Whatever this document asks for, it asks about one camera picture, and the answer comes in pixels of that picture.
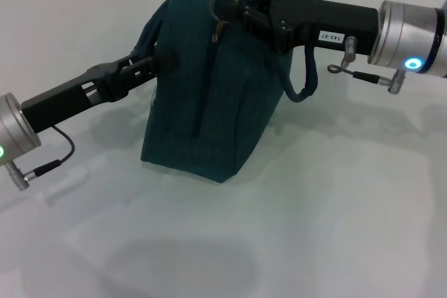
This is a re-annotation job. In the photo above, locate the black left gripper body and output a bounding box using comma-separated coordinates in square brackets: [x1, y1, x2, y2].
[20, 62, 118, 135]

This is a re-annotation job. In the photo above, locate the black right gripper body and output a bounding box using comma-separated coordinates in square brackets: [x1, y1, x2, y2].
[268, 0, 382, 57]

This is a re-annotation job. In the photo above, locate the right gripper cable with plug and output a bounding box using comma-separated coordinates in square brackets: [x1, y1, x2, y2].
[327, 36, 409, 96]

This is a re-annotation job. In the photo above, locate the dark teal fabric lunch bag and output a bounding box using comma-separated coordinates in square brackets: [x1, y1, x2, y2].
[132, 0, 319, 185]

